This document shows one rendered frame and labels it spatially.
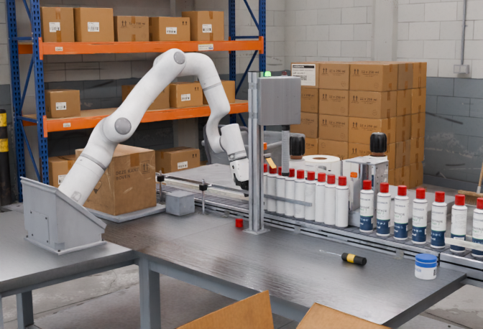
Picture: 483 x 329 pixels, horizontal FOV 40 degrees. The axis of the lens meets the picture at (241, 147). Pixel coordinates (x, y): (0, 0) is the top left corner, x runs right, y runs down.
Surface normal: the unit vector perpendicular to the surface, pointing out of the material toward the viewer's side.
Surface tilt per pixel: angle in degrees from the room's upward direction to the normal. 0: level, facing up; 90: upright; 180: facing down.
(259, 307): 81
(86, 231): 90
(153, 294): 90
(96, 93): 90
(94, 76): 90
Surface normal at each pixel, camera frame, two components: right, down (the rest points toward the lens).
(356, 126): -0.69, 0.11
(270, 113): 0.22, 0.15
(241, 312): 0.71, -0.04
